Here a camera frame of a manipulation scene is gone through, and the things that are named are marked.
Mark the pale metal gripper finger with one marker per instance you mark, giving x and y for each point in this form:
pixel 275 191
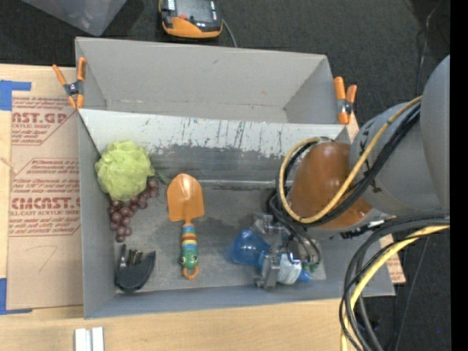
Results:
pixel 265 223
pixel 270 271

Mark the blue plastic bottle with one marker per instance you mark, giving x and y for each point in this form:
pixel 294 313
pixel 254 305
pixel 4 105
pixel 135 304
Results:
pixel 248 249

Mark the orange toy shovel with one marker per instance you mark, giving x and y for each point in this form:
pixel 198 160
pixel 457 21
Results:
pixel 185 196

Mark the purple toy grapes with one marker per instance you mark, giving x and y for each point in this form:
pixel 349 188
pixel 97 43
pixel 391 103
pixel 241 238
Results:
pixel 122 216

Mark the grey metal bin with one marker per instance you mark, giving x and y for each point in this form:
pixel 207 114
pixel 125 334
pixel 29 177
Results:
pixel 219 79

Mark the green mesh bath sponge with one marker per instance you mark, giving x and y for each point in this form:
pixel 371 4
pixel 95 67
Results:
pixel 122 170

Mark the brown cardboard board, red print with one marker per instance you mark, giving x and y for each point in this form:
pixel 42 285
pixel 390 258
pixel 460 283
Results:
pixel 44 262

